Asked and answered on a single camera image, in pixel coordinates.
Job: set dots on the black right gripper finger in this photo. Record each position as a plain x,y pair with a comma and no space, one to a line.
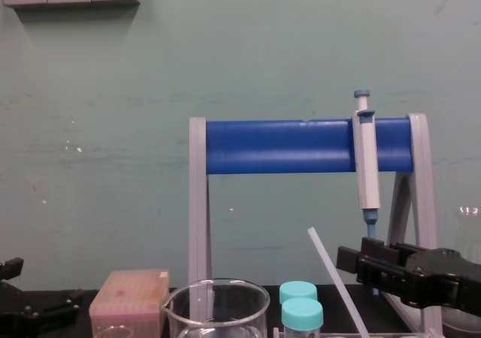
376,249
376,274

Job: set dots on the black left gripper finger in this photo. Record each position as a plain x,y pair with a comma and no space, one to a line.
11,268
52,309

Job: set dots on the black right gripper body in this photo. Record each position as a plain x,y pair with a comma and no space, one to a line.
458,274

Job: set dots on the clear glass stirring rod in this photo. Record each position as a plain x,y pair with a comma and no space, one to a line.
330,266

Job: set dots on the clear glass flask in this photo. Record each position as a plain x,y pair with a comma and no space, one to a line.
469,233

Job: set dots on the clear plastic tray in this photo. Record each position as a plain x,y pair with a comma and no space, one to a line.
383,335

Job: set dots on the teal capped sample bottle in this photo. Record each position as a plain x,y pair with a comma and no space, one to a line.
297,290
302,311

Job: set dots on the pink pipette tip box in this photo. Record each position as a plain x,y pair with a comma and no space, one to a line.
131,293

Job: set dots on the white and blue pipette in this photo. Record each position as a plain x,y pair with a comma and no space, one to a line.
367,165

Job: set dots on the grey and blue pipette stand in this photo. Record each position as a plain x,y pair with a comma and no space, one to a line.
278,146

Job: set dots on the clear glass beaker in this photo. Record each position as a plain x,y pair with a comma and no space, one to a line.
216,315

